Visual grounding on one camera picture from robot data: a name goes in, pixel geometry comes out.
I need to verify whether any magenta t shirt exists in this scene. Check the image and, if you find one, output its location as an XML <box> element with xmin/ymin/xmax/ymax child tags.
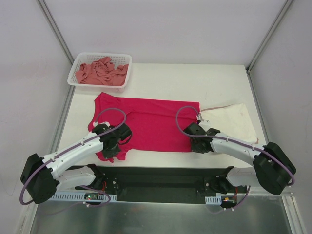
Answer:
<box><xmin>88</xmin><ymin>93</ymin><xmax>200</xmax><ymax>162</ymax></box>

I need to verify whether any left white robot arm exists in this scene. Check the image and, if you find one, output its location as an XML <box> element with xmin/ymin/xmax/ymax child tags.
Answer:
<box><xmin>20</xmin><ymin>122</ymin><xmax>132</xmax><ymax>204</ymax></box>

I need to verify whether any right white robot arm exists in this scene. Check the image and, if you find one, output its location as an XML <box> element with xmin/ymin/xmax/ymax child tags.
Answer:
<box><xmin>183</xmin><ymin>123</ymin><xmax>296</xmax><ymax>195</ymax></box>

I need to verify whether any folded white t shirt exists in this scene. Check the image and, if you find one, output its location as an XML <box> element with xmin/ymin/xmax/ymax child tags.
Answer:
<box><xmin>200</xmin><ymin>103</ymin><xmax>258</xmax><ymax>143</ymax></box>

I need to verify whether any salmon pink t shirt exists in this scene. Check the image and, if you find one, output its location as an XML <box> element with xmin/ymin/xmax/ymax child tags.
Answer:
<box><xmin>76</xmin><ymin>57</ymin><xmax>129</xmax><ymax>86</ymax></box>

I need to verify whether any white plastic basket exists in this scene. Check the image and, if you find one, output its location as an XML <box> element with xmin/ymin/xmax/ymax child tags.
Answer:
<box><xmin>67</xmin><ymin>52</ymin><xmax>132</xmax><ymax>93</ymax></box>

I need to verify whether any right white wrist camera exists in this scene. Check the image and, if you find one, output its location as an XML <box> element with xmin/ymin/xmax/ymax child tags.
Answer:
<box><xmin>196</xmin><ymin>115</ymin><xmax>210</xmax><ymax>123</ymax></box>

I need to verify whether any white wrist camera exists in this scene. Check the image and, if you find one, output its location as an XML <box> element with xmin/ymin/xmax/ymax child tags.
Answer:
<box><xmin>196</xmin><ymin>115</ymin><xmax>210</xmax><ymax>123</ymax></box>
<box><xmin>93</xmin><ymin>121</ymin><xmax>110</xmax><ymax>127</ymax></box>

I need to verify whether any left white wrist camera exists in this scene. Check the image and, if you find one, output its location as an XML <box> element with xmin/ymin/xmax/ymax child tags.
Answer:
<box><xmin>93</xmin><ymin>121</ymin><xmax>110</xmax><ymax>127</ymax></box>

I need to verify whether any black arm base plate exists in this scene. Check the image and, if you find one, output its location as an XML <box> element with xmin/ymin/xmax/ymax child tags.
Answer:
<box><xmin>73</xmin><ymin>164</ymin><xmax>247</xmax><ymax>202</ymax></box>

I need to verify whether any right white cable duct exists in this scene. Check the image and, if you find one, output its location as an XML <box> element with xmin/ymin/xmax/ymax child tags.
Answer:
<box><xmin>205</xmin><ymin>195</ymin><xmax>222</xmax><ymax>205</ymax></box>

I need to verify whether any white cable duct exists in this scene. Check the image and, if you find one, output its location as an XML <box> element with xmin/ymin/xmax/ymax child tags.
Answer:
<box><xmin>48</xmin><ymin>192</ymin><xmax>109</xmax><ymax>202</ymax></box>
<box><xmin>205</xmin><ymin>195</ymin><xmax>222</xmax><ymax>205</ymax></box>

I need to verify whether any left white cable duct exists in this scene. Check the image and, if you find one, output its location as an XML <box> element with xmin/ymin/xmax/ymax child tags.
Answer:
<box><xmin>48</xmin><ymin>192</ymin><xmax>109</xmax><ymax>202</ymax></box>

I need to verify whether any aluminium front rail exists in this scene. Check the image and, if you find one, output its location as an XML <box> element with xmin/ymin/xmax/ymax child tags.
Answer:
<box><xmin>29</xmin><ymin>170</ymin><xmax>294</xmax><ymax>197</ymax></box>

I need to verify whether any left corner aluminium post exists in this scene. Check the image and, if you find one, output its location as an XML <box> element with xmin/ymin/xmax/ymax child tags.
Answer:
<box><xmin>36</xmin><ymin>0</ymin><xmax>74</xmax><ymax>64</ymax></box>

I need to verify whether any corner aluminium post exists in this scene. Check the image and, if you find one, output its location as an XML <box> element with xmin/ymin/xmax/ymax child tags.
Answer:
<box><xmin>36</xmin><ymin>0</ymin><xmax>74</xmax><ymax>64</ymax></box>
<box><xmin>246</xmin><ymin>0</ymin><xmax>295</xmax><ymax>74</ymax></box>

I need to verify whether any right corner aluminium post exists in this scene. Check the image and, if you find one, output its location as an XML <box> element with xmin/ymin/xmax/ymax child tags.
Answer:
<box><xmin>246</xmin><ymin>0</ymin><xmax>295</xmax><ymax>74</ymax></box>

